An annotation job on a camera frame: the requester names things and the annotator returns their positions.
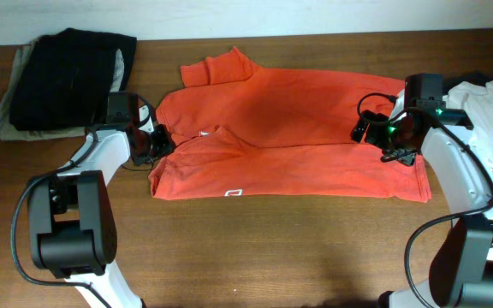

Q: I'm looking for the red printed t-shirt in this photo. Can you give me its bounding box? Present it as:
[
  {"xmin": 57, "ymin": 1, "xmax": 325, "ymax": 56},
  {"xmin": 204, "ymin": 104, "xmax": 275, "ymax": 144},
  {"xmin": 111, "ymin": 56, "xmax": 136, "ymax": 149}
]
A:
[{"xmin": 149, "ymin": 49, "xmax": 431, "ymax": 203}]

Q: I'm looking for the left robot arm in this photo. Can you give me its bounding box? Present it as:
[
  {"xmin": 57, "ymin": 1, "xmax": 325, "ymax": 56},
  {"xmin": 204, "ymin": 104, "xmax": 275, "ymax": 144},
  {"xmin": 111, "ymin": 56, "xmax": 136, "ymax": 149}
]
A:
[{"xmin": 17, "ymin": 92, "xmax": 173, "ymax": 307}]

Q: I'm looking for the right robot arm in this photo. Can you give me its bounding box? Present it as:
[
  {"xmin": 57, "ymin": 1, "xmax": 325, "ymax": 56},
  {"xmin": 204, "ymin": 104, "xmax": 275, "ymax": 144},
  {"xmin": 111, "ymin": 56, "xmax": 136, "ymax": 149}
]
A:
[{"xmin": 351, "ymin": 74, "xmax": 493, "ymax": 307}]

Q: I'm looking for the dark navy garment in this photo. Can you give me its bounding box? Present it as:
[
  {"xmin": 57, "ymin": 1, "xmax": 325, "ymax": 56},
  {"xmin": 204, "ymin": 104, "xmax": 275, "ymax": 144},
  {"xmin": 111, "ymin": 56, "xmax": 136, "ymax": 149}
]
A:
[{"xmin": 443, "ymin": 71, "xmax": 493, "ymax": 95}]

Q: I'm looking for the folded black garment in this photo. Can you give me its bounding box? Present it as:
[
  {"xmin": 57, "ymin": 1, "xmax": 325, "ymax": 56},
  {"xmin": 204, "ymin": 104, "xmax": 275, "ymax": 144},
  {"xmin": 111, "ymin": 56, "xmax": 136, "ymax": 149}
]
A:
[{"xmin": 9, "ymin": 28, "xmax": 137, "ymax": 131}]

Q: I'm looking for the folded beige garment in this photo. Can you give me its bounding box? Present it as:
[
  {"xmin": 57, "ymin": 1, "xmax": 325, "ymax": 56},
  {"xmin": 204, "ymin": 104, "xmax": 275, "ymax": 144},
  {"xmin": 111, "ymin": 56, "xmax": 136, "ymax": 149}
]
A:
[{"xmin": 0, "ymin": 41, "xmax": 124, "ymax": 141}]

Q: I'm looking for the right black cable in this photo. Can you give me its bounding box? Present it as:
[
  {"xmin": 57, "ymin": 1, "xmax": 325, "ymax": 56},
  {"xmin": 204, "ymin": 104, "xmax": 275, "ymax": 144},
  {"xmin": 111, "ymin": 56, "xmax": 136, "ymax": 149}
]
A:
[{"xmin": 356, "ymin": 92, "xmax": 493, "ymax": 308}]

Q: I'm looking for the black cable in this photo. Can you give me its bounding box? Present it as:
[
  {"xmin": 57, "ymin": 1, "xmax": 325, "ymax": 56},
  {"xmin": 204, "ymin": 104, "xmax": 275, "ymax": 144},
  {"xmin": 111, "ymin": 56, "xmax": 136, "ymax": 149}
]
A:
[
  {"xmin": 9, "ymin": 91, "xmax": 157, "ymax": 308},
  {"xmin": 356, "ymin": 92, "xmax": 493, "ymax": 308}
]

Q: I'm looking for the left black cable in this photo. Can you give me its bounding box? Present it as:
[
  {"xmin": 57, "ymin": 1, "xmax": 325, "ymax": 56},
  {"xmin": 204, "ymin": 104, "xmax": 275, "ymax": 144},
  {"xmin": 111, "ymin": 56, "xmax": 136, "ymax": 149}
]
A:
[{"xmin": 9, "ymin": 91, "xmax": 157, "ymax": 308}]

